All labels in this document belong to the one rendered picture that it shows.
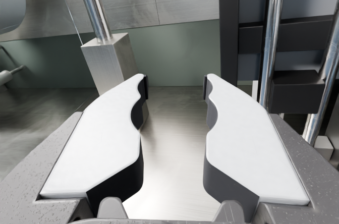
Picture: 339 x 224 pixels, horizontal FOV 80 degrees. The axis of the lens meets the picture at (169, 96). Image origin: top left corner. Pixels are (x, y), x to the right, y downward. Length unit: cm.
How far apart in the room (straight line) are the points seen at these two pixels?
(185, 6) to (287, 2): 47
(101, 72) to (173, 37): 30
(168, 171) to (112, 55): 30
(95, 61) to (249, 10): 39
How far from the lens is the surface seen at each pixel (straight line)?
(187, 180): 48
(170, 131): 60
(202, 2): 68
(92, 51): 53
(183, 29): 71
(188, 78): 78
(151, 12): 72
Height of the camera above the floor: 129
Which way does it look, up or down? 32 degrees down
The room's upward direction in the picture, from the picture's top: 10 degrees counter-clockwise
